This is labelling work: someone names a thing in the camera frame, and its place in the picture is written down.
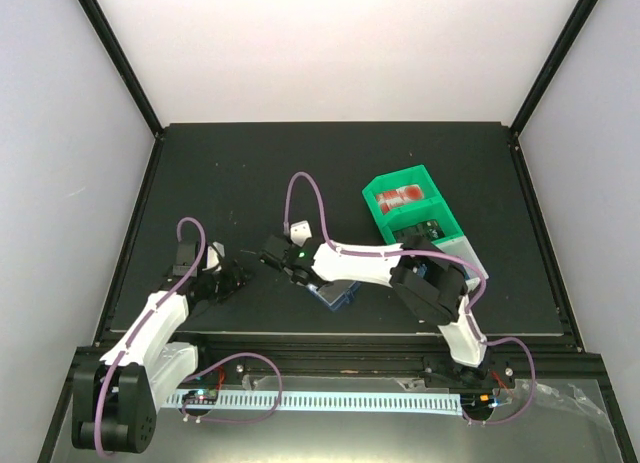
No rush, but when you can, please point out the right black frame post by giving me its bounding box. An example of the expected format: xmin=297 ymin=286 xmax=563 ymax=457
xmin=510 ymin=0 xmax=599 ymax=137

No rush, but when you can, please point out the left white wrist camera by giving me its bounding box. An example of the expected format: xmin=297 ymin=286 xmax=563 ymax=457
xmin=204 ymin=242 xmax=225 ymax=272

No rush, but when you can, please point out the black frame post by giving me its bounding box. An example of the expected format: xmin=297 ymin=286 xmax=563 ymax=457
xmin=77 ymin=0 xmax=164 ymax=138
xmin=510 ymin=0 xmax=599 ymax=137

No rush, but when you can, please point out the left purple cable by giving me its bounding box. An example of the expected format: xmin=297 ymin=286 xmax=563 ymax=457
xmin=93 ymin=216 xmax=284 ymax=458

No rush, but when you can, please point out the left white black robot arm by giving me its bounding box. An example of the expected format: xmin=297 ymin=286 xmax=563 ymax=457
xmin=71 ymin=242 xmax=252 ymax=456

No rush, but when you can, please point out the left small circuit board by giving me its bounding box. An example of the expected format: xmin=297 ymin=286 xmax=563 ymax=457
xmin=182 ymin=389 xmax=218 ymax=405

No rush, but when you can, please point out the right small circuit board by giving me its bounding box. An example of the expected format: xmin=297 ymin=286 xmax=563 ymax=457
xmin=460 ymin=393 xmax=507 ymax=410

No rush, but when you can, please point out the red white card stack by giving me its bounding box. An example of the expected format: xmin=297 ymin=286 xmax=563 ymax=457
xmin=375 ymin=184 xmax=424 ymax=214

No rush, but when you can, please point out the white bin with blue cards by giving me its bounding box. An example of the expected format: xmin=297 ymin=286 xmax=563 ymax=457
xmin=433 ymin=236 xmax=489 ymax=290

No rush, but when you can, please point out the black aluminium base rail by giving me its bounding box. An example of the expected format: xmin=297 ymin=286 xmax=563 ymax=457
xmin=74 ymin=332 xmax=609 ymax=389

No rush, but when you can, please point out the left black frame post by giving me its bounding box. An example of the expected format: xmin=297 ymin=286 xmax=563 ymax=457
xmin=77 ymin=0 xmax=164 ymax=138

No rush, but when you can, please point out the green bin with red cards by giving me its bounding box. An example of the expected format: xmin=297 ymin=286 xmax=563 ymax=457
xmin=362 ymin=165 xmax=443 ymax=243

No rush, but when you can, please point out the white slotted cable duct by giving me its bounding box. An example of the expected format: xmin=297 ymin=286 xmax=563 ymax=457
xmin=162 ymin=389 xmax=462 ymax=416

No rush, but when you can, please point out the small circuit board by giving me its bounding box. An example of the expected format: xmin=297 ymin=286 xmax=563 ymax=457
xmin=460 ymin=393 xmax=507 ymax=410
xmin=182 ymin=389 xmax=218 ymax=405

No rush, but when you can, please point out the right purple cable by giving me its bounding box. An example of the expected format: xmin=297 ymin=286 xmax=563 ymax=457
xmin=282 ymin=171 xmax=537 ymax=427

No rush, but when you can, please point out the black vip card stack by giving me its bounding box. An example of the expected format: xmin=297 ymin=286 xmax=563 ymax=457
xmin=393 ymin=219 xmax=445 ymax=242

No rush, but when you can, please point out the green bin with black cards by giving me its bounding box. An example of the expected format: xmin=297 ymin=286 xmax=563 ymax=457
xmin=377 ymin=197 xmax=464 ymax=244

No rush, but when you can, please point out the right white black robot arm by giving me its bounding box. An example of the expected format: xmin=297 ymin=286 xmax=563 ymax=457
xmin=259 ymin=235 xmax=491 ymax=386

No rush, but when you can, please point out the blue vip card stack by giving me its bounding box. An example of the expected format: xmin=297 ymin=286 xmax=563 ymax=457
xmin=417 ymin=262 xmax=469 ymax=284

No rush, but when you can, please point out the purple cable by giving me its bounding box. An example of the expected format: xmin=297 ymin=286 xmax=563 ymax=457
xmin=93 ymin=216 xmax=284 ymax=458
xmin=282 ymin=171 xmax=537 ymax=427

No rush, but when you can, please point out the blue card holder wallet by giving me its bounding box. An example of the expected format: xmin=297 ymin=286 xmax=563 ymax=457
xmin=306 ymin=280 xmax=361 ymax=312

